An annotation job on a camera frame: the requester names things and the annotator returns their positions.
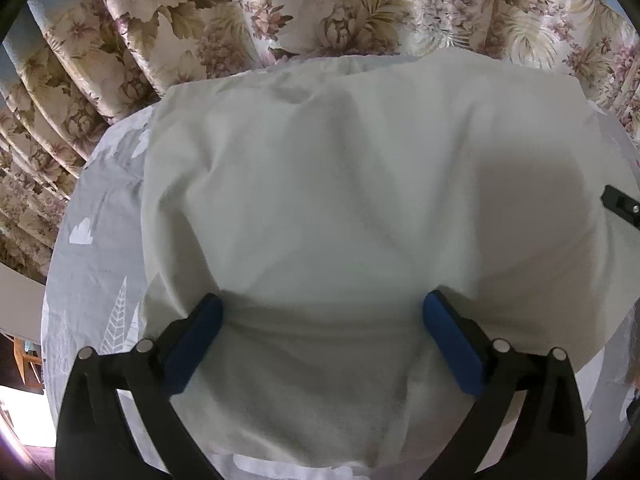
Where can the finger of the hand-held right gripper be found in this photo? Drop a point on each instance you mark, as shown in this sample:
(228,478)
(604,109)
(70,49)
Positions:
(622,205)

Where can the wooden chair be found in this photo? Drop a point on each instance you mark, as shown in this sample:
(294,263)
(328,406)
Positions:
(27,357)

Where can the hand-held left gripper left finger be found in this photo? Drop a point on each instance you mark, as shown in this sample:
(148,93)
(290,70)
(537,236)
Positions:
(192,345)

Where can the floral curtain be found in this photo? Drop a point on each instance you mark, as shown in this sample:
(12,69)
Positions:
(210,15)

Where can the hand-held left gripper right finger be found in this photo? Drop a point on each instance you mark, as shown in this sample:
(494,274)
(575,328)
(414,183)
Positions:
(452,345)

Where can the white ledge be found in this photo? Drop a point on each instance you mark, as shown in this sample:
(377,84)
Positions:
(20,297)

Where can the grey printed bed sheet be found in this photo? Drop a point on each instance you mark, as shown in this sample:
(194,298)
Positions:
(92,260)

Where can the cream hooded coat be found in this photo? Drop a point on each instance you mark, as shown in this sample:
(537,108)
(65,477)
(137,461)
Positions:
(360,185)

